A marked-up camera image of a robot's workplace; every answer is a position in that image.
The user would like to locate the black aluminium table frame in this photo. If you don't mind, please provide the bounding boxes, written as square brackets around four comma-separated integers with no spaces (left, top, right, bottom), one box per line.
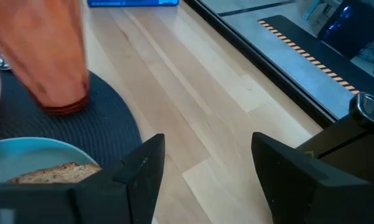
[183,0,339,128]

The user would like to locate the round dark woven placemat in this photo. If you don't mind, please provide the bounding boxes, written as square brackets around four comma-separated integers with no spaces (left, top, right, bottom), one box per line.
[0,48,143,169]

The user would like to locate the pale green plate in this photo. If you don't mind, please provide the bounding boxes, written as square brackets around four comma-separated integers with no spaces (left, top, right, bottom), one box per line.
[0,136,99,184]

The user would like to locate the black mat with hazard stripes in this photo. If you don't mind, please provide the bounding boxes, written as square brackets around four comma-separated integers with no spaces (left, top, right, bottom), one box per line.
[257,14,374,96]

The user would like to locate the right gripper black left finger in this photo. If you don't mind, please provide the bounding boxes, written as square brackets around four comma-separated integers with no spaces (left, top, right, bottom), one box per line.
[0,133,166,224]

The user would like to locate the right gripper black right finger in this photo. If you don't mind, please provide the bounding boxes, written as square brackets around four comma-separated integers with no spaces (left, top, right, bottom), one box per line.
[251,132,374,224]

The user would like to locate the dark blue glossy object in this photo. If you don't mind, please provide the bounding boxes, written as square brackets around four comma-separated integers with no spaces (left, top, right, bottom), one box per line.
[317,0,374,60]

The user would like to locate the orange translucent cup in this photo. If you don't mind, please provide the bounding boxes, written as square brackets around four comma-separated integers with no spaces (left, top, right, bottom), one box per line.
[0,0,91,116]

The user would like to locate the silver metal spoon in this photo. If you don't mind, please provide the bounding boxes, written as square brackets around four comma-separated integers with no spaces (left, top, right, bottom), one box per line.
[0,52,11,71]

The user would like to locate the slice of brown toast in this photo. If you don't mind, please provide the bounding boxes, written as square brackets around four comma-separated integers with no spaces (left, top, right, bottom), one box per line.
[7,161,102,185]

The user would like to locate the Honey Bunches cereal box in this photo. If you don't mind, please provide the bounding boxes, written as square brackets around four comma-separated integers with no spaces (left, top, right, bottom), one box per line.
[86,0,180,7]

